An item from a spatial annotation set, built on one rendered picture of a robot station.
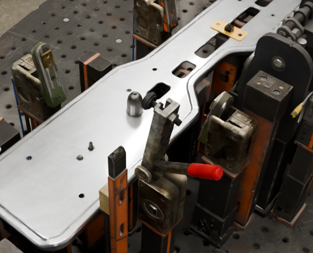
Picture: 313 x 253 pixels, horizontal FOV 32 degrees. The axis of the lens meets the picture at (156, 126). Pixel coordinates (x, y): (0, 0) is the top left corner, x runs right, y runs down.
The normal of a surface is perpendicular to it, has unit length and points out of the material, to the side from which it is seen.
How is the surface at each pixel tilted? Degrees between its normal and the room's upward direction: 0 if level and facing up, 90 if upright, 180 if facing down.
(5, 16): 0
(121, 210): 90
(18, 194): 0
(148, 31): 90
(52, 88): 78
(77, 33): 0
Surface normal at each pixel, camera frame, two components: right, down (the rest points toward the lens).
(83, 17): 0.04, -0.68
